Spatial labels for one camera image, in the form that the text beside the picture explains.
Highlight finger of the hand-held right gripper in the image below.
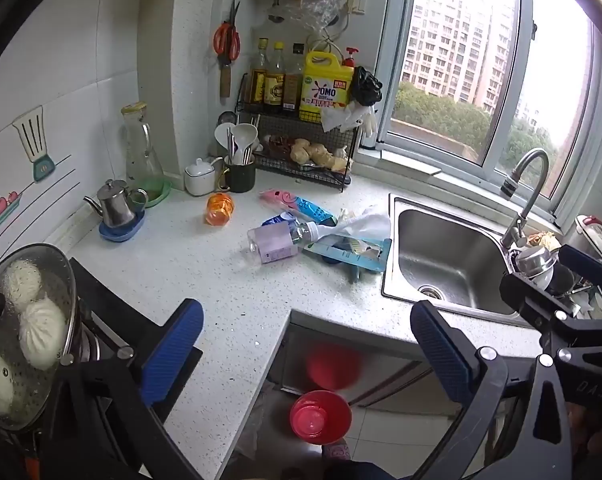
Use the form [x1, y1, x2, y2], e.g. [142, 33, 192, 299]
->
[560, 244, 602, 317]
[499, 271, 582, 333]

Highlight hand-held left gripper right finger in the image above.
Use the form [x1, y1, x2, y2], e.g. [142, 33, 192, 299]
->
[410, 300, 576, 480]

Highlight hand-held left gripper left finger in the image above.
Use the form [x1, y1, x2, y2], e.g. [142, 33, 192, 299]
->
[46, 299, 217, 480]

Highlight red plastic bin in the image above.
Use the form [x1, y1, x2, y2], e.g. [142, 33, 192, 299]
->
[288, 390, 353, 445]

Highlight pink and blue plastic bag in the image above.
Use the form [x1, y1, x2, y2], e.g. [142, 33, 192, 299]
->
[259, 189, 338, 227]

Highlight white rice cooker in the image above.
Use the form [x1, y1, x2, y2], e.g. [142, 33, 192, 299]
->
[573, 214, 602, 263]

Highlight steel bowl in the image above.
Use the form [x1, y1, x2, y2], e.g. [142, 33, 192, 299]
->
[513, 246, 556, 278]

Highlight steel sink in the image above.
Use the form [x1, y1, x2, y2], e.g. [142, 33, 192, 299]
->
[381, 192, 536, 321]

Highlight steel faucet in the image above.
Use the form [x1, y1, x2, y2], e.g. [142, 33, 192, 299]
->
[499, 147, 552, 251]

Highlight teal cardboard packaging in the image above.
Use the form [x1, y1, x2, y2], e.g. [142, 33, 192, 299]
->
[302, 237, 393, 285]

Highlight pink slipper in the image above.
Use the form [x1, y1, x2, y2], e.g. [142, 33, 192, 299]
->
[321, 440, 352, 461]

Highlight person's blue trouser leg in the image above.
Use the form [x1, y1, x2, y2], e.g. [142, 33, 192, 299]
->
[326, 460, 397, 480]

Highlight clear plastic bottle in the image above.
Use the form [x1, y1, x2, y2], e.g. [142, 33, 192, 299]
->
[247, 220, 332, 265]

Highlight glass pot lid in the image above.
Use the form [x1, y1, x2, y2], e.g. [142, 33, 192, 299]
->
[0, 244, 77, 433]

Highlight crumpled white plastic glove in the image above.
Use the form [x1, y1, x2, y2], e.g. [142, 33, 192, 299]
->
[326, 208, 393, 238]

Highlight orange plastic jar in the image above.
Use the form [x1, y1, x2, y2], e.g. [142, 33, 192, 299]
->
[204, 192, 235, 226]

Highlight green plastic dish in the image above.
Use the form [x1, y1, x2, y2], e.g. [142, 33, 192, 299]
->
[131, 177, 173, 208]

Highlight steel teapot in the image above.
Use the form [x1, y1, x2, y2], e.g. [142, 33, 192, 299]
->
[84, 179, 149, 228]

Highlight blue tissue pack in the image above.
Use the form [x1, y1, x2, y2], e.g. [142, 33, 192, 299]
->
[261, 212, 302, 228]

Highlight white ceramic condiment jar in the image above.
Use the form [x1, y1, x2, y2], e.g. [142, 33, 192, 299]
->
[183, 157, 225, 197]

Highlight black utensil mug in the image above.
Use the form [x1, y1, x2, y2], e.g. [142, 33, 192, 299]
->
[217, 154, 257, 194]

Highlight glass carafe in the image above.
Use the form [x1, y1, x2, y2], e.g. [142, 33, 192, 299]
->
[120, 102, 164, 196]

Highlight white plastic spoon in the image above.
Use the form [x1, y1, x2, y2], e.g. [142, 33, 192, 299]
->
[214, 122, 237, 161]

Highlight white rice paddle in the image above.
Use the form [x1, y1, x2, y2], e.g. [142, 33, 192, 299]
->
[231, 122, 259, 166]

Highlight brown dried spice bag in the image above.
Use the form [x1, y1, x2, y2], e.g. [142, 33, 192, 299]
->
[262, 132, 294, 157]

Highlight hanging white gloves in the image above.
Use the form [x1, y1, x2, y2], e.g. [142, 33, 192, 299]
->
[321, 102, 378, 136]

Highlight black plastic bag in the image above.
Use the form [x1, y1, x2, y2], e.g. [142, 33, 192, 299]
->
[350, 66, 383, 107]

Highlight dark oil bottle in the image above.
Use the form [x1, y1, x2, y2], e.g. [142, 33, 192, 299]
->
[250, 37, 271, 113]

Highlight yellow capped sauce bottle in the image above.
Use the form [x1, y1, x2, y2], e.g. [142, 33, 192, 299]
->
[264, 41, 287, 113]

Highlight yellow detergent jug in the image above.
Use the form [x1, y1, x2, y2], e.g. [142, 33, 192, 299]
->
[299, 50, 357, 122]

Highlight black capped sauce bottle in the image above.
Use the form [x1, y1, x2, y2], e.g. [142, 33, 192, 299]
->
[282, 42, 306, 111]

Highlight clear plastic bag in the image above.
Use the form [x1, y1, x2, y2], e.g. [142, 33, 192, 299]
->
[296, 0, 352, 31]

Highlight window frame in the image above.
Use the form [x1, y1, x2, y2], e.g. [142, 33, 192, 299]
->
[358, 0, 602, 221]

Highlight black wire rack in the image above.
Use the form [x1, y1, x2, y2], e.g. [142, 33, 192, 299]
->
[236, 72, 359, 193]

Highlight fruit bowl wall sticker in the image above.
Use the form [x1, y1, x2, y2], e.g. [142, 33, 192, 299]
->
[0, 191, 22, 233]

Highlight orange handled scissors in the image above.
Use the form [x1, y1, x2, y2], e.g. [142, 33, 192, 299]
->
[212, 0, 242, 61]

